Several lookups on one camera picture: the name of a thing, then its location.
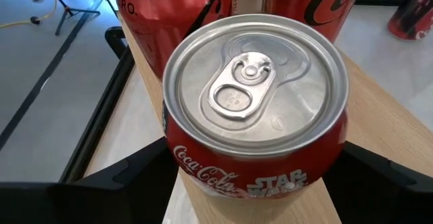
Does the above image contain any black tripod stand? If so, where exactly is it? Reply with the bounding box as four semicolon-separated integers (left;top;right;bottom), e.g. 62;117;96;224
29;0;101;37

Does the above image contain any red Coke Zero can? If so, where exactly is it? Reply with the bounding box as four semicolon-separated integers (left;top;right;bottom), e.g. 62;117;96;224
114;0;233;81
262;0;366;44

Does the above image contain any wooden shelf with black frame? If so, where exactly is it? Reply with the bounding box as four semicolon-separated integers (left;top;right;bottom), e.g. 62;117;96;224
116;9;433;224

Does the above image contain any yellow floor cable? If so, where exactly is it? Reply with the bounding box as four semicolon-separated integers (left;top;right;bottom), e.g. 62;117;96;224
0;0;58;29

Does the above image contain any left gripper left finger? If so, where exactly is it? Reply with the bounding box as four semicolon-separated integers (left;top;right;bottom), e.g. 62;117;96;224
0;136;180;224

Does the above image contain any red Coca-Cola Star Wars can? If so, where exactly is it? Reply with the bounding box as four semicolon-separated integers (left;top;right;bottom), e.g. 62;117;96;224
388;0;433;41
162;13;349;200

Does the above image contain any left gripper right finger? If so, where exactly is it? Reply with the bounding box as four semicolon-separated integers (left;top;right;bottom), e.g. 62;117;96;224
323;141;433;224

